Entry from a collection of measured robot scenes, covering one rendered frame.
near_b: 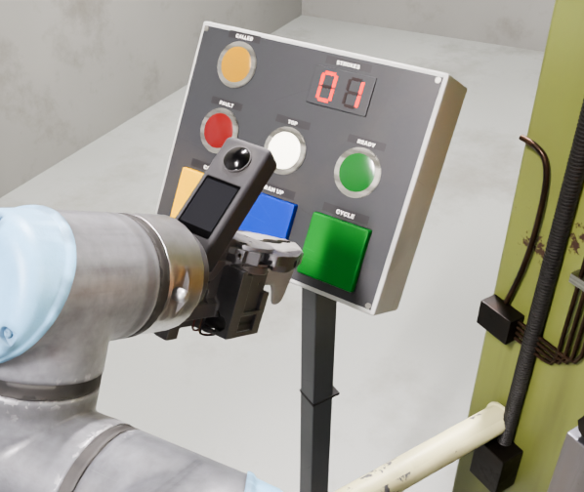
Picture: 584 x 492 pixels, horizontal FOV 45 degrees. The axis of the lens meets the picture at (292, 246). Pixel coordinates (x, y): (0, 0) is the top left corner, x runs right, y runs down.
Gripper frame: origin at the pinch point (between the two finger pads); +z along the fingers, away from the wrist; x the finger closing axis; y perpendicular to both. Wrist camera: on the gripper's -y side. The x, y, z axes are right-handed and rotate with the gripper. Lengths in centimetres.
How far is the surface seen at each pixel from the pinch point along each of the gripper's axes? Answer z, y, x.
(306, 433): 45, 38, -10
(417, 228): 16.6, -4.3, 6.8
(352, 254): 10.3, 0.2, 2.4
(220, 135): 10.6, -8.3, -19.6
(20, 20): 126, -24, -206
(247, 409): 101, 65, -51
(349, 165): 10.6, -9.3, -1.3
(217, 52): 11.0, -18.2, -23.6
